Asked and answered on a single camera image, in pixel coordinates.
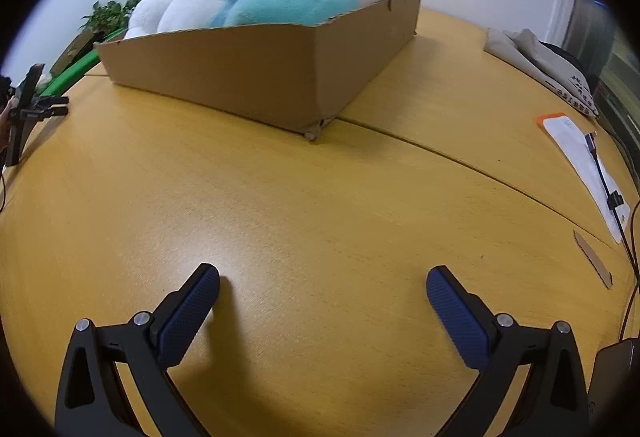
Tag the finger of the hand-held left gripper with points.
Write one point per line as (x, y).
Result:
(52, 100)
(54, 111)

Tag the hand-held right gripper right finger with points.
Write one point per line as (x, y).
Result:
(457, 322)

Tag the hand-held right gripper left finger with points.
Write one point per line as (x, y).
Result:
(187, 312)

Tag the brown cardboard box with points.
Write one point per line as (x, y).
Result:
(225, 67)

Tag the person's left hand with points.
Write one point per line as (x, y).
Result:
(4, 124)

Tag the green mat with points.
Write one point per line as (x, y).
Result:
(75, 69)

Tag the brown cardboard carton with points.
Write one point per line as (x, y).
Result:
(75, 48)

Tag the white plush toy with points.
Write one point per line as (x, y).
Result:
(147, 12)

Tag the cardboard strip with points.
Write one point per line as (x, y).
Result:
(592, 259)

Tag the black box device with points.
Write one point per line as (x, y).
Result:
(615, 377)

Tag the white envelope orange edge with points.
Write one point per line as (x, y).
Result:
(575, 152)

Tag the beige cloth bag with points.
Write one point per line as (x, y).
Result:
(525, 52)

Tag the grey metal cabinet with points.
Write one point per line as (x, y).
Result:
(590, 27)

